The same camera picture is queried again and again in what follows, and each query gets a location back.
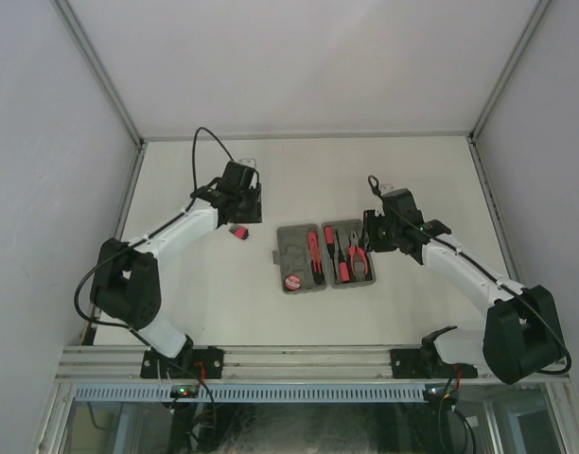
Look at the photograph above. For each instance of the long red black screwdriver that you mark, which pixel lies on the long red black screwdriver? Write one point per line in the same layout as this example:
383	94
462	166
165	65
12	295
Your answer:
330	245

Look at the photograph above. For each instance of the black tape roll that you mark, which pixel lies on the black tape roll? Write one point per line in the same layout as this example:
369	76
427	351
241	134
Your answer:
292	282

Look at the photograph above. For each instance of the aluminium front rail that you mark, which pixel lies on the aluminium front rail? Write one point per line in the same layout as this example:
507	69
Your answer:
241	364

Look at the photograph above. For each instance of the short red black screwdriver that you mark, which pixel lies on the short red black screwdriver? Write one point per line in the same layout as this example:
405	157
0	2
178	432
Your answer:
342	264

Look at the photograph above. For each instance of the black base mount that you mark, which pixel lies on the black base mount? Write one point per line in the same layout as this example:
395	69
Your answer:
412	363
203	363

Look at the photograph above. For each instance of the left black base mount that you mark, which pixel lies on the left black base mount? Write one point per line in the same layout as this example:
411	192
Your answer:
203	363

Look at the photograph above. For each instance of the grey plastic tool case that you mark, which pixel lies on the grey plastic tool case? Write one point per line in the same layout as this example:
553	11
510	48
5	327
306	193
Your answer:
292	256

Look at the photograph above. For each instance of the blue slotted cable duct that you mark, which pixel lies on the blue slotted cable duct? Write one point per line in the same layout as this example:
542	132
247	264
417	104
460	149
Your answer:
253	393

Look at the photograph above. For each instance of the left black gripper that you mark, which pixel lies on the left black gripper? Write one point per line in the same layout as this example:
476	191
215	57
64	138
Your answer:
254	216

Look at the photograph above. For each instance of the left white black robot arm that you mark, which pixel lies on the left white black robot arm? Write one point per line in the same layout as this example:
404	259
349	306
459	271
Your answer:
126	279

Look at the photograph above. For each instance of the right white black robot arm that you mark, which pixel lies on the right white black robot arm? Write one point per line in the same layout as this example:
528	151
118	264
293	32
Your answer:
521	335

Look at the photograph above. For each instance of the red black pliers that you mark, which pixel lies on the red black pliers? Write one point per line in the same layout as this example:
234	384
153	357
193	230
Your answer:
358	259

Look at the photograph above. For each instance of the red hex key set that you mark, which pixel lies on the red hex key set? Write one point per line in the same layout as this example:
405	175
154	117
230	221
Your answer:
239	231

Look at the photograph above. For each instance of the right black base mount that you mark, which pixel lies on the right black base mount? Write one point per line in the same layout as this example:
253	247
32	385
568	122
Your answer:
412	363

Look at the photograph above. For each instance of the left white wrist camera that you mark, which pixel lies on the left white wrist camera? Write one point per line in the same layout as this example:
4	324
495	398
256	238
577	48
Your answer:
249	162

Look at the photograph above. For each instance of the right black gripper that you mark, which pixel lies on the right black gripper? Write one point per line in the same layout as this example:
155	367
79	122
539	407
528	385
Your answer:
371	220

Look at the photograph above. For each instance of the red black utility knife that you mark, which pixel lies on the red black utility knife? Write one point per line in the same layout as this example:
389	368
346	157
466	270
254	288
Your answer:
315	257

